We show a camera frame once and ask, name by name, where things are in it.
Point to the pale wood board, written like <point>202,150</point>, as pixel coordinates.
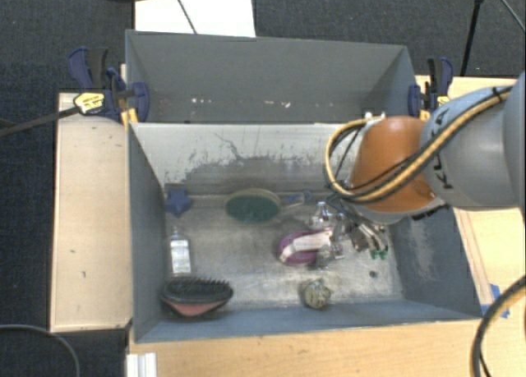
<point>90,219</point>

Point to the black bristle brush red base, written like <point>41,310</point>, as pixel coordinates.
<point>195,293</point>

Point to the blue star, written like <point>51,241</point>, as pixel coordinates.
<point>177,202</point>

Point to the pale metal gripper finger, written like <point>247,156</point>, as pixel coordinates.
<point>328,255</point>
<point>323,216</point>

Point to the clear glass bottle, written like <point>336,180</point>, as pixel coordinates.
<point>179,253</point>

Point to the grey metal bin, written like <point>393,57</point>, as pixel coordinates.
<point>246,79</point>

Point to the olive green crumpled ball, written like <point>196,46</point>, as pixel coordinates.
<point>316,294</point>

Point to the green round scrub brush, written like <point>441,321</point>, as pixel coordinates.
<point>251,207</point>

